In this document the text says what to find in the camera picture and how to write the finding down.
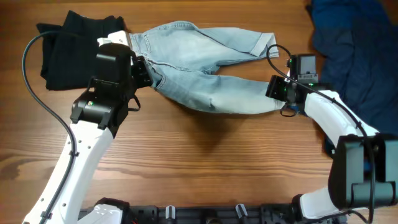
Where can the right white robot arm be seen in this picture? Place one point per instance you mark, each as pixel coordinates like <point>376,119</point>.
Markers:
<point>364,169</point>

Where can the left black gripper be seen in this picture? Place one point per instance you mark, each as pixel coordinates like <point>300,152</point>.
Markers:
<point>140,64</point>

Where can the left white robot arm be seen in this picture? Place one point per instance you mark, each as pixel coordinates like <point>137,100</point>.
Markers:
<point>96,117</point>

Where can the black folded garment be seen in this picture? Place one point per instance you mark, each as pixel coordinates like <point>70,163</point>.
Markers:
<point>69,53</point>

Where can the light blue denim shorts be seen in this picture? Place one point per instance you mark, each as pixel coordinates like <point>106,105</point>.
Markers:
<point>183,61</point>

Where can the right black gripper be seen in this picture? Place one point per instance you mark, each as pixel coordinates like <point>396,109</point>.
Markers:
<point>274,86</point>

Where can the dark blue garment pile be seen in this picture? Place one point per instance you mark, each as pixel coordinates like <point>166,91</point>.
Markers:
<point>359,44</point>

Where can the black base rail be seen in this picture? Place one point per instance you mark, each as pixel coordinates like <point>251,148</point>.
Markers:
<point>238,214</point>

